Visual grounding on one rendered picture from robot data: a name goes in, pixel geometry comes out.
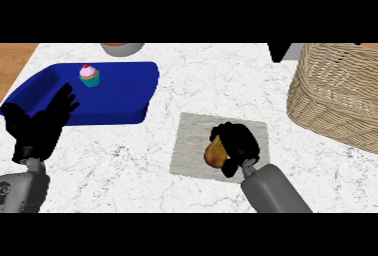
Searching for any brown yellow pear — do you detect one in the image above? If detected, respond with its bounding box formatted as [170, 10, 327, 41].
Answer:
[204, 134, 231, 169]

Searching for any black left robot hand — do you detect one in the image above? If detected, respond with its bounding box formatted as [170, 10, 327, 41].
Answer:
[0, 82, 82, 165]

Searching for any blue tray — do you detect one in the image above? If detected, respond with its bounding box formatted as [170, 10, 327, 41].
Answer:
[0, 61, 161, 127]

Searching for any pink teal cupcake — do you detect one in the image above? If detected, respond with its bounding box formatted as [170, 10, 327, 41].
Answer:
[79, 63, 102, 89]

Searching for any grey placemat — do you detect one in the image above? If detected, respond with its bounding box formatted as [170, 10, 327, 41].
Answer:
[169, 112, 272, 184]

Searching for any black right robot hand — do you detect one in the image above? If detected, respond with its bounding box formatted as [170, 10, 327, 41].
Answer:
[210, 122, 262, 178]

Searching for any wicker basket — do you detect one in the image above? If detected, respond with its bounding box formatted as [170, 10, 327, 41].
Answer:
[287, 43, 378, 155]

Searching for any grey bowl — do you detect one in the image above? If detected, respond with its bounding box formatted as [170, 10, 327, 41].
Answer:
[99, 43, 147, 58]

